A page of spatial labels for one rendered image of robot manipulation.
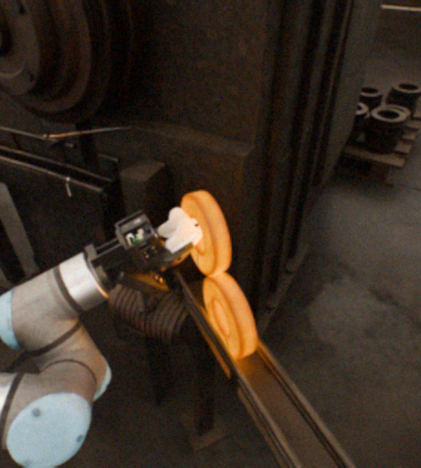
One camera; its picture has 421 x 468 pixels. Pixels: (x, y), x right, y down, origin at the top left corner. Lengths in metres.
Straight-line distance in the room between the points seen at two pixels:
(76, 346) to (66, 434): 0.16
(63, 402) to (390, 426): 1.16
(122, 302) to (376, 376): 0.97
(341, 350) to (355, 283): 0.36
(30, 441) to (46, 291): 0.21
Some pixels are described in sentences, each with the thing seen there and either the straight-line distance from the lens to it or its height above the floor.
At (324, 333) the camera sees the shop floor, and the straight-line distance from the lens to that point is 1.65.
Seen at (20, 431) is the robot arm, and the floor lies 0.81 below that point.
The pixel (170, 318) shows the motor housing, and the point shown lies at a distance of 0.98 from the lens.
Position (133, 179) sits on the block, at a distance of 0.95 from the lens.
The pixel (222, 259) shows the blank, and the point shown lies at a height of 0.83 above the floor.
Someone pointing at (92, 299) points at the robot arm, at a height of 0.81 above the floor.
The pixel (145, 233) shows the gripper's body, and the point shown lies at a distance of 0.65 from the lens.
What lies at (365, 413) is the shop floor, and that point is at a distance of 1.53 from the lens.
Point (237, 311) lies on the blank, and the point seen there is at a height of 0.78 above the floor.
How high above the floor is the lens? 1.31
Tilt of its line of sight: 41 degrees down
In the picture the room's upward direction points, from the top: straight up
